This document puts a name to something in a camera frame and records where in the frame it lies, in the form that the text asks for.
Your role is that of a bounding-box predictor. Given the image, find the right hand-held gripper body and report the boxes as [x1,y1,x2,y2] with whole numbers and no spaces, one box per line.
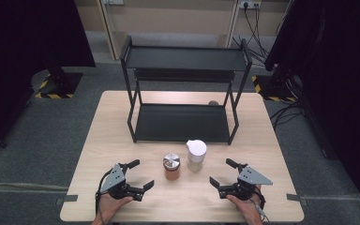
[217,164,274,202]

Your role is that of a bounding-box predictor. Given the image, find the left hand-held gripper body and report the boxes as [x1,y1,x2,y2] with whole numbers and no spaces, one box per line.
[98,162,145,203]

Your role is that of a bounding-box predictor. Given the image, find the red spice jar silver lid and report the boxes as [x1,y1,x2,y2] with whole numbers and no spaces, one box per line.
[162,152,181,182]

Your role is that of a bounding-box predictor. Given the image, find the glass jar white lid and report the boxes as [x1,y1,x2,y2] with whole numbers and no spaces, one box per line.
[186,139,208,173]

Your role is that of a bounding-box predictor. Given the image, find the black two-tier metal rack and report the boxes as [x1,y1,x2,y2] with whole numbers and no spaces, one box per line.
[119,35,253,146]

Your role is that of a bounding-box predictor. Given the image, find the person's left hand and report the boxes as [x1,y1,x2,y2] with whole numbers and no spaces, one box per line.
[97,192,135,221]

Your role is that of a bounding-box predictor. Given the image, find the person's right hand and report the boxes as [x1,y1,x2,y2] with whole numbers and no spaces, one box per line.
[225,185,265,222]

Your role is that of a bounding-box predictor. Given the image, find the grey tape strip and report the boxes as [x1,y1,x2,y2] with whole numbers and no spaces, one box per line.
[286,193,309,207]
[55,194,79,206]

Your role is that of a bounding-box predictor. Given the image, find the black stand base striped tape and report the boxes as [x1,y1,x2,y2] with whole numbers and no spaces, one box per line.
[251,74,298,103]
[31,68,84,100]

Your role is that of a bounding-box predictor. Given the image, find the black curtain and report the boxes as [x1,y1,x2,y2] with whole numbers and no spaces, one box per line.
[263,0,360,219]
[0,0,97,155]

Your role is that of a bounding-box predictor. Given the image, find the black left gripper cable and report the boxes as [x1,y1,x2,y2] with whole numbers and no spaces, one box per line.
[95,170,113,217]

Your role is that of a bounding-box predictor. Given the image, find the grey right gripper cable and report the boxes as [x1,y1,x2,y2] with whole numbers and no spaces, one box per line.
[251,200,270,223]

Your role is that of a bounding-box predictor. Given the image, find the black cables on floor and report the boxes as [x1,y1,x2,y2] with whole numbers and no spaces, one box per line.
[269,98,305,131]

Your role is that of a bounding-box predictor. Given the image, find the black cables from socket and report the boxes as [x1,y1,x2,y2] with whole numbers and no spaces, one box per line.
[232,4,270,65]

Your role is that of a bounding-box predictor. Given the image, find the white wall socket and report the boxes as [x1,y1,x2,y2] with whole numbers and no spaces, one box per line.
[238,0,263,9]

